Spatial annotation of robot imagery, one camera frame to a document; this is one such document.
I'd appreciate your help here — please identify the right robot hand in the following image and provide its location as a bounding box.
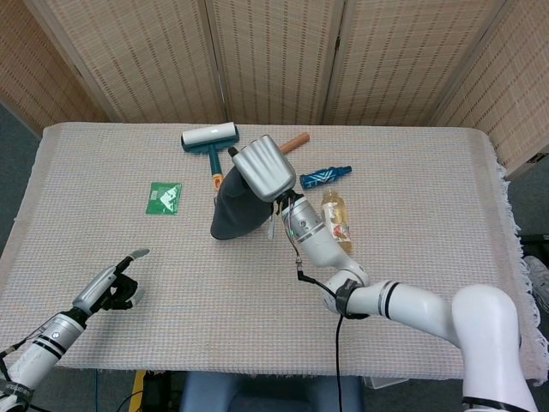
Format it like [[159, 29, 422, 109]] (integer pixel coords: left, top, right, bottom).
[[226, 135, 297, 203]]

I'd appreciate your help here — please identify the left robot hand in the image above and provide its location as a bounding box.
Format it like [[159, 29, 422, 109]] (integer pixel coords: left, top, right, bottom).
[[71, 248, 151, 313]]

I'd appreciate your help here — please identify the yellow cloth with black trim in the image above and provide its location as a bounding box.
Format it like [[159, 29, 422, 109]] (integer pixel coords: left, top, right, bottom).
[[209, 165, 280, 242]]

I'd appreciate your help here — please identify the wooden rolling pin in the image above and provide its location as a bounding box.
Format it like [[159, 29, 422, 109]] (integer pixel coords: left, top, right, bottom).
[[279, 132, 311, 155]]

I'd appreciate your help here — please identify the blue spray bottle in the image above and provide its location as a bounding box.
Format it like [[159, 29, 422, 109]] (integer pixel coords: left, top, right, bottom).
[[299, 165, 353, 191]]

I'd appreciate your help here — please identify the teal lint roller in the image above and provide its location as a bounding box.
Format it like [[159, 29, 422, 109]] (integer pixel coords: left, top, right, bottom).
[[180, 122, 239, 192]]

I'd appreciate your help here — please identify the grey woven tablecloth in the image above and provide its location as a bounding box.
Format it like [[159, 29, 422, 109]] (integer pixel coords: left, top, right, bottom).
[[0, 122, 549, 383]]

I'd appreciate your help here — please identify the clear bottle with yellow liquid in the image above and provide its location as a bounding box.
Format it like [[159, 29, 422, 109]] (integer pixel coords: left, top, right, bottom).
[[321, 188, 355, 255]]

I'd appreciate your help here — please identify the green packet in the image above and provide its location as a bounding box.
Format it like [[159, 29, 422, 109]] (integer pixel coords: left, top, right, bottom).
[[145, 181, 184, 215]]

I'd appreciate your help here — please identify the woven folding screen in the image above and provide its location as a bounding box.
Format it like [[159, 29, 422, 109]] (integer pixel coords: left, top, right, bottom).
[[0, 0, 549, 181]]

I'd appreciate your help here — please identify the blue seat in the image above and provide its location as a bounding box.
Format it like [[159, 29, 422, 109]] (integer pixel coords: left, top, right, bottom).
[[178, 371, 365, 412]]

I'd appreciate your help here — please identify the white sneaker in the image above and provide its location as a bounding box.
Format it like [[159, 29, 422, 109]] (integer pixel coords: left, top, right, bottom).
[[523, 255, 549, 310]]

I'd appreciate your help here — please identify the metal wire rack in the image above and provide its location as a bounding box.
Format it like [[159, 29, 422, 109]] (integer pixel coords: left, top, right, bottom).
[[213, 195, 276, 240]]

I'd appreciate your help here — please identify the yellow frame piece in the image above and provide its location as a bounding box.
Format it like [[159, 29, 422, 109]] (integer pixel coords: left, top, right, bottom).
[[130, 368, 147, 409]]

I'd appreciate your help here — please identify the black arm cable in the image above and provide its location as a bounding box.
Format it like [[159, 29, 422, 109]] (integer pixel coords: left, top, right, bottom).
[[294, 255, 351, 412]]

